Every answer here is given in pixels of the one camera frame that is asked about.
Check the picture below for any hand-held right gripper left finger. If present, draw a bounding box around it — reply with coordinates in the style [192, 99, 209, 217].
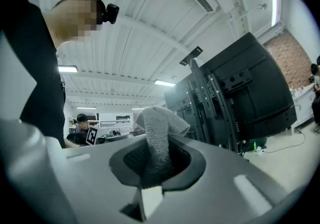
[0, 119, 148, 224]

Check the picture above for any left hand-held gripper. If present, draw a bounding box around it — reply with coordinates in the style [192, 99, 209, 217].
[85, 125, 100, 146]

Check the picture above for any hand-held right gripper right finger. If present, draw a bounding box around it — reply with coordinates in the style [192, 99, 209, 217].
[147, 134, 310, 224]

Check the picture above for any grey cloth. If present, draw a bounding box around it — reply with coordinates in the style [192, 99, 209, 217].
[134, 105, 191, 190]

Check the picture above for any black TV stand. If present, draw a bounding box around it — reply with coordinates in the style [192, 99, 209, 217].
[178, 45, 242, 155]

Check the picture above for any white storage shelf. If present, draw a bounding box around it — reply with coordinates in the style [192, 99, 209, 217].
[98, 114, 133, 134]

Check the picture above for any person's black shirt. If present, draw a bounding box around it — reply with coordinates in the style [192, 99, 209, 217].
[0, 0, 67, 149]

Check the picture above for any black television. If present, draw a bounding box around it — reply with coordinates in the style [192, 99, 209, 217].
[163, 31, 298, 155]

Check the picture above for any person's head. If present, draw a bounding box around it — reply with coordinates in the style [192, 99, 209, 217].
[41, 0, 107, 50]

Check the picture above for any white cabinet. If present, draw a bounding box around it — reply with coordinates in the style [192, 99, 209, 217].
[289, 85, 316, 136]

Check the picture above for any thin floor cable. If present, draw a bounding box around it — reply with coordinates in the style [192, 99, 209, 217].
[261, 129, 307, 154]

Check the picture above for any black head camera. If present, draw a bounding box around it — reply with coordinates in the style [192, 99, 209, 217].
[102, 3, 120, 25]

